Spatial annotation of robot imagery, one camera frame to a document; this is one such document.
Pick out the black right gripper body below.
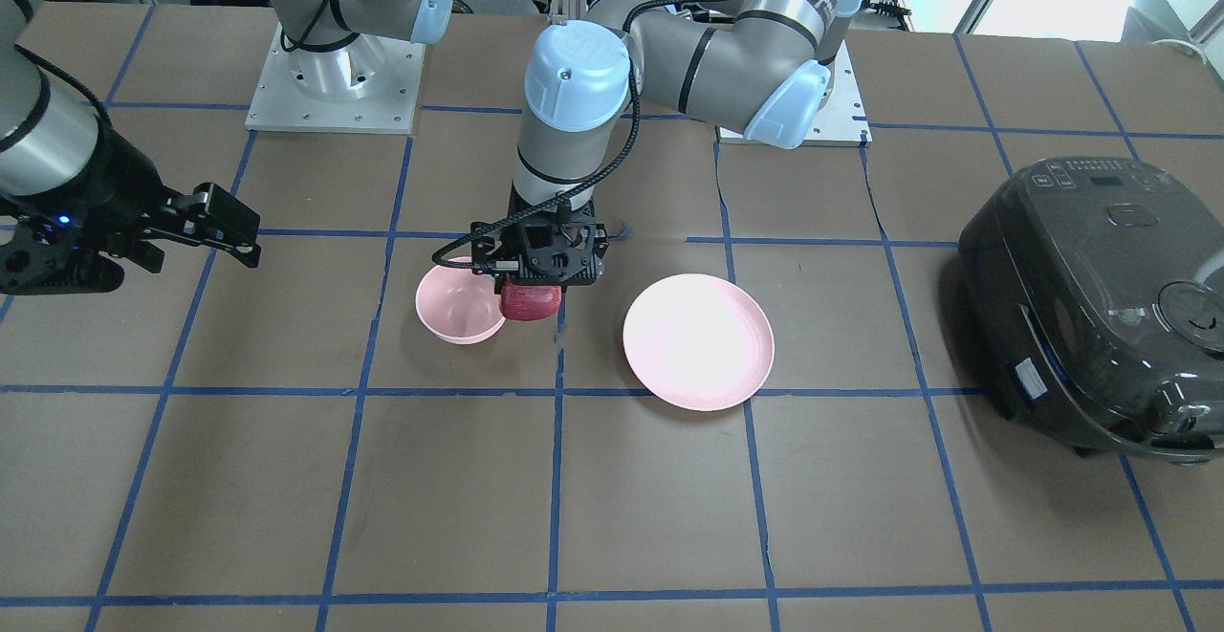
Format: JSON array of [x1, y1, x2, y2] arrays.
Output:
[[1, 170, 184, 294]]

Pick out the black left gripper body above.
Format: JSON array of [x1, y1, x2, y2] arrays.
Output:
[[470, 212, 610, 285]]

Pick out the red apple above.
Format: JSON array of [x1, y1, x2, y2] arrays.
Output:
[[499, 279, 564, 322]]

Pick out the pink bowl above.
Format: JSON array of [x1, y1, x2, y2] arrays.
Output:
[[414, 266, 506, 345]]

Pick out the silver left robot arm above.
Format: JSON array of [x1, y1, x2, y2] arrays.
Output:
[[433, 0, 860, 288]]

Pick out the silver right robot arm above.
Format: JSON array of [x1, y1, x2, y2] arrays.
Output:
[[1, 0, 453, 295]]

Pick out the pink plate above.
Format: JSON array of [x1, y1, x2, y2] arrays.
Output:
[[622, 273, 776, 412]]

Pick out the dark grey rice cooker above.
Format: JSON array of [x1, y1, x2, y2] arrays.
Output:
[[958, 156, 1223, 464]]

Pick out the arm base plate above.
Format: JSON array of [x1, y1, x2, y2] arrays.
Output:
[[245, 29, 426, 136], [716, 43, 873, 149]]

